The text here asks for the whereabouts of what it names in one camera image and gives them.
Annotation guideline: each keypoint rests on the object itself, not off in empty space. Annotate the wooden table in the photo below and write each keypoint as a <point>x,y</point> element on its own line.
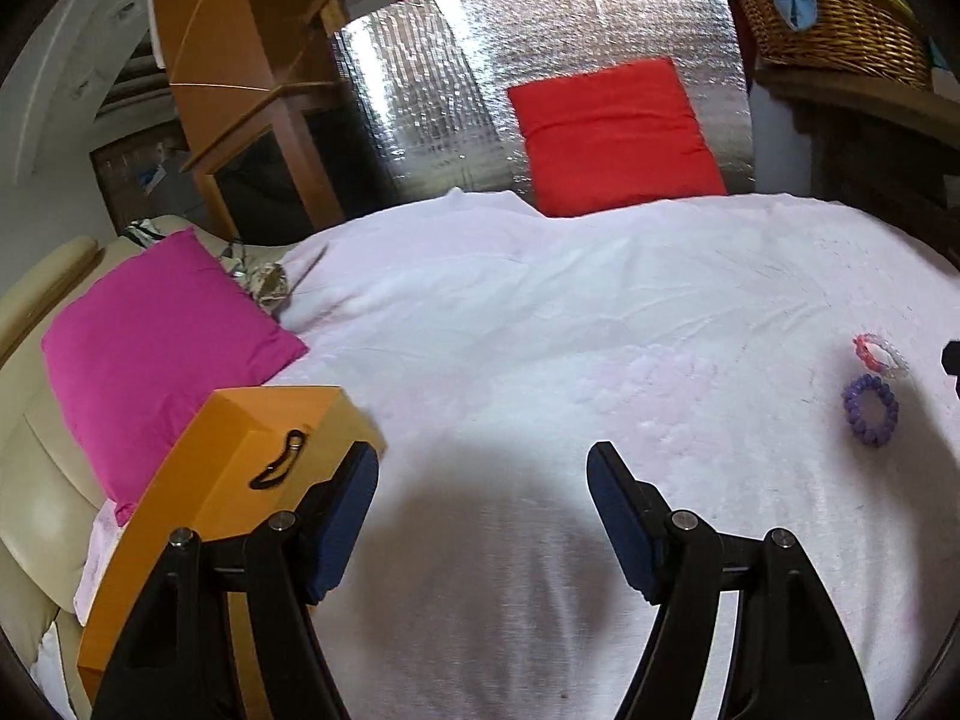
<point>878,146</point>

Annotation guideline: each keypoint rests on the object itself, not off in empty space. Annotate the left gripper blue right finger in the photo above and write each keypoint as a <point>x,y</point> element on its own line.
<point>633,514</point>

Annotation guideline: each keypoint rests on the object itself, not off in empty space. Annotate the magenta pillow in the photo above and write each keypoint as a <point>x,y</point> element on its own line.
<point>134,359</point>

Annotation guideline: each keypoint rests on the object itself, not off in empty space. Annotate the wicker basket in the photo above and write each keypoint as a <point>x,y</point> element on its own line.
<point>876,38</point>

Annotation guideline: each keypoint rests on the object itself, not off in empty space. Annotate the silver foil insulation panel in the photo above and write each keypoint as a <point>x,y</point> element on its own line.
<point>430,81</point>

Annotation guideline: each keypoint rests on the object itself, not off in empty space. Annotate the small red cushion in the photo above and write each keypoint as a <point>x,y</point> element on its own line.
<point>611,138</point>

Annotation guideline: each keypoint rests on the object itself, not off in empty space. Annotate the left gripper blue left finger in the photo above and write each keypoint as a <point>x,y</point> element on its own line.
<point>330,516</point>

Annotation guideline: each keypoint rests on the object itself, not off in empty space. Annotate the orange jewelry box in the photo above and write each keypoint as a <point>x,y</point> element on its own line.
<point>249,452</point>

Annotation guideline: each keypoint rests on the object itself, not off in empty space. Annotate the orange wooden cabinet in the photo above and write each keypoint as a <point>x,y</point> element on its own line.
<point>247,73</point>

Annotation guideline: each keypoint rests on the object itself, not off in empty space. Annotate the cream sofa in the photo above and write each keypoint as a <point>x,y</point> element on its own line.
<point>57,522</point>

